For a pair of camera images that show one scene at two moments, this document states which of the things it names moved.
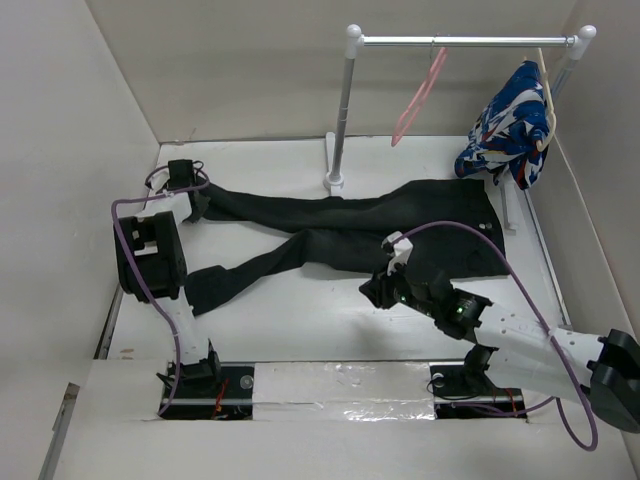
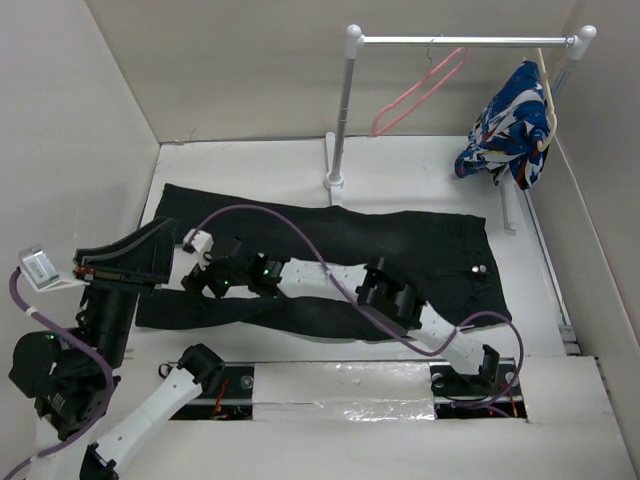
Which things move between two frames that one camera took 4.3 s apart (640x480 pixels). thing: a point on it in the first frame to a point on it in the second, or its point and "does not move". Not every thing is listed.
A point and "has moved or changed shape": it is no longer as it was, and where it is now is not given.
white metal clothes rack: x=336 y=144 does not move
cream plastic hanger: x=550 y=106 does not move
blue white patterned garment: x=509 y=131 does not move
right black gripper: x=377 y=288 to x=202 y=279
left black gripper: x=200 y=209 to x=143 y=257
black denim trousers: x=449 y=226 has moved or changed shape
